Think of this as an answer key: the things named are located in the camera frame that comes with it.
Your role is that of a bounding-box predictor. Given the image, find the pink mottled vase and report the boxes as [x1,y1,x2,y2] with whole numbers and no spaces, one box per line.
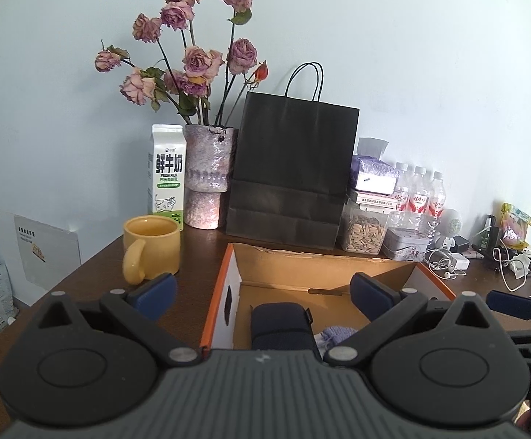
[183,123,240,230]

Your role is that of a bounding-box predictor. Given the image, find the grey tin box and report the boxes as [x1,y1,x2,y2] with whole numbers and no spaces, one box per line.
[381,225,431,262]

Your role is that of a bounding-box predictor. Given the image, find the white milk carton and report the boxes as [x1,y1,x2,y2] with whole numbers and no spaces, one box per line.
[147,124,187,232]

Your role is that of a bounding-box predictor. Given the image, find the red cardboard box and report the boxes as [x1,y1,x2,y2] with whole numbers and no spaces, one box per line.
[200,242,457,352]

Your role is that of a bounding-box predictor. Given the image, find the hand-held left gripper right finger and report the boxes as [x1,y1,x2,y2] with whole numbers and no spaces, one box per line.
[324,272,499,369]

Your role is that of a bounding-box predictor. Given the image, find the dried pink roses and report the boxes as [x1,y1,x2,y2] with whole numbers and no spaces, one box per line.
[94,0,270,128]

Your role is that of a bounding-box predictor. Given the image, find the white round speaker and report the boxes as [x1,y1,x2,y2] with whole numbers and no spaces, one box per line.
[432,208,463,250]

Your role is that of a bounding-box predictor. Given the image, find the purple tissue pack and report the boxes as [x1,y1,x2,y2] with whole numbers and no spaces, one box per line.
[350,138,401,195]

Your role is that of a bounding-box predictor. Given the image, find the yellow snack bag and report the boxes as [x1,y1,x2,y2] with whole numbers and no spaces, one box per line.
[500,202,531,250]

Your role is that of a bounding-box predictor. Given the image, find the white earphones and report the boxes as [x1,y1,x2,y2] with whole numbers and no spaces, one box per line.
[423,248,467,279]

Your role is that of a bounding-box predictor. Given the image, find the white cable with adapter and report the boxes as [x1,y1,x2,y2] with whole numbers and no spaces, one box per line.
[494,244,531,292]

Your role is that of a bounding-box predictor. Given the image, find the clear jar of seeds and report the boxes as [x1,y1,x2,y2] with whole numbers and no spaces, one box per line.
[339,201,392,254]

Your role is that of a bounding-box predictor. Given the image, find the yellow mug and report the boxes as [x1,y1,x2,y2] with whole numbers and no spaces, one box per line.
[123,215,182,285]

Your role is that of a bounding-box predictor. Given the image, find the blue knitted cloth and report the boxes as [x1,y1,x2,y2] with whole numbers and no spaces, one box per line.
[313,326,358,353]

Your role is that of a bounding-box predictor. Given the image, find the white flat carton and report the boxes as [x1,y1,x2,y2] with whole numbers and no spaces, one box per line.
[349,188,401,213]

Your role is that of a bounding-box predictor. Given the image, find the white leaning board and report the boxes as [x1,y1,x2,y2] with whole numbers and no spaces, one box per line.
[13,213,82,291]

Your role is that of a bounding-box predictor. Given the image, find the black pouch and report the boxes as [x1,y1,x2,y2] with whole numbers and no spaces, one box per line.
[249,303,314,350]

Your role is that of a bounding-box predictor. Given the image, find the black paper bag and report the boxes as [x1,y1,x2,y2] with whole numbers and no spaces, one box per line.
[225,61,360,251]

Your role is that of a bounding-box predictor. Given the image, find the dark green bottle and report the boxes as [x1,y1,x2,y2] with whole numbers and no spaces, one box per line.
[482,215,499,252]

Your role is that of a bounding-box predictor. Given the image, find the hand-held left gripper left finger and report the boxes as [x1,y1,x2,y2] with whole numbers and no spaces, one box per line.
[28,273,202,369]

